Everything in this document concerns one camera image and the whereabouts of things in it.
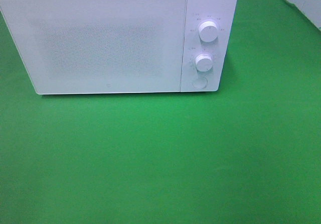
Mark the white door release button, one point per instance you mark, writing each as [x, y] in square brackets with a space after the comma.
[200, 83]

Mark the white timer knob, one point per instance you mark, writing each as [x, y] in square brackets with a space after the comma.
[204, 62]

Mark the white microwave door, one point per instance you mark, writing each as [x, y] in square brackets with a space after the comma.
[99, 46]

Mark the white upper power knob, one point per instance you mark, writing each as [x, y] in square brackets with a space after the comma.
[208, 31]

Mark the green table cloth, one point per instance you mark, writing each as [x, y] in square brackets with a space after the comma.
[247, 153]

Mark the white microwave oven body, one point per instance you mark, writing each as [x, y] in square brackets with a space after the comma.
[208, 5]

